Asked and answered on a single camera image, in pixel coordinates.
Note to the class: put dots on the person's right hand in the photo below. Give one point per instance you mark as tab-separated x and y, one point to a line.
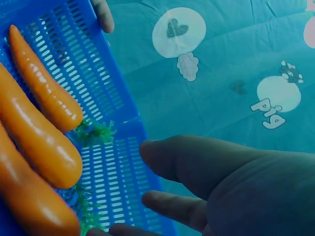
258	196

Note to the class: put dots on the person's left hand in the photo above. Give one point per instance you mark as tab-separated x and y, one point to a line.
104	14

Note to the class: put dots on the person's left fingers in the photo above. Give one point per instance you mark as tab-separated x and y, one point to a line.
104	14

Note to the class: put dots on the blue slotted plastic basket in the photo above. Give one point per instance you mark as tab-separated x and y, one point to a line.
81	61

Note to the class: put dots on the orange plastic carrot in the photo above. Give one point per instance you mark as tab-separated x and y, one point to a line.
46	83
29	204
37	137

